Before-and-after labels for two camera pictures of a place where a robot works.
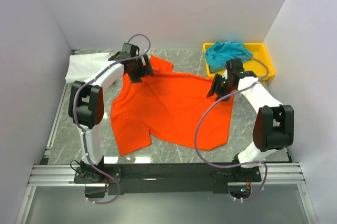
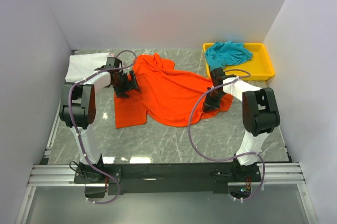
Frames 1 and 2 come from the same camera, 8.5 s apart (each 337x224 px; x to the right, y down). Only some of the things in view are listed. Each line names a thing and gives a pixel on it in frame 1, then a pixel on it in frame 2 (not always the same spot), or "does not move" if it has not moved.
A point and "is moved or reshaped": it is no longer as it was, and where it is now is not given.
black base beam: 162,178 does not move
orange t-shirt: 171,106 is moved or reshaped
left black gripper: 145,71 -> 120,93
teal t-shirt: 218,53 does not move
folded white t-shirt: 81,66 does not move
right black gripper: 212,89 -> 208,103
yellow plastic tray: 259,51 does not move
